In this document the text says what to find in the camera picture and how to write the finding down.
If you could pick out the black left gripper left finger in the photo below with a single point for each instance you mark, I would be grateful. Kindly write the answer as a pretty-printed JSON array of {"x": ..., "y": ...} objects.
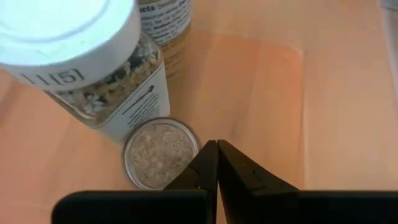
[{"x": 140, "y": 208}]

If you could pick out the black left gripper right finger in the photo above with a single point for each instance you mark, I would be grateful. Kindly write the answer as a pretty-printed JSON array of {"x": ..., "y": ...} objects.
[{"x": 264, "y": 205}]

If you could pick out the cork lid glass jar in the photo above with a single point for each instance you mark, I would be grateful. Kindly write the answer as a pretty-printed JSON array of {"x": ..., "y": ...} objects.
[{"x": 158, "y": 152}]

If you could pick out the gold lid spice jar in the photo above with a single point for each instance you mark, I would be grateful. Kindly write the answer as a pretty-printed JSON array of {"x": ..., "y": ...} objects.
[{"x": 168, "y": 25}]

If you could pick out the white lid spice jar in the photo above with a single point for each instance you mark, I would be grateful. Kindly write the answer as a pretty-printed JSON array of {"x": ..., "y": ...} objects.
[{"x": 62, "y": 31}]

